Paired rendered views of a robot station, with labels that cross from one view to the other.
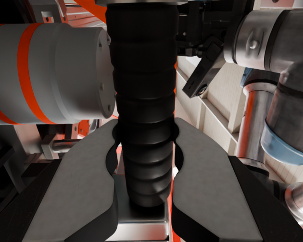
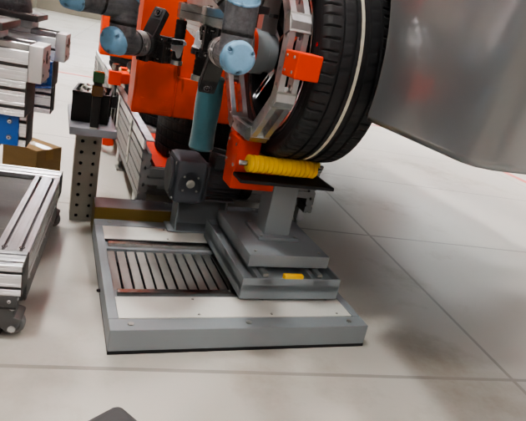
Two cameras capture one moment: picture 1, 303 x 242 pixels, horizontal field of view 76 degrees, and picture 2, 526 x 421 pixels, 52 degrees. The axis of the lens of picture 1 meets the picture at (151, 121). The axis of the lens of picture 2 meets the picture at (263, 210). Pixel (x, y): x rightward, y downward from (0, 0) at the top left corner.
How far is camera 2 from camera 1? 147 cm
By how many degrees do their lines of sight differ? 54
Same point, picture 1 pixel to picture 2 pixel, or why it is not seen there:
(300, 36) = (135, 48)
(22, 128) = (260, 24)
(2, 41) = not seen: hidden behind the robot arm
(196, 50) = (162, 39)
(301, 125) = (133, 12)
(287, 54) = (138, 42)
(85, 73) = not seen: hidden behind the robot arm
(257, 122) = not seen: outside the picture
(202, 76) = (159, 25)
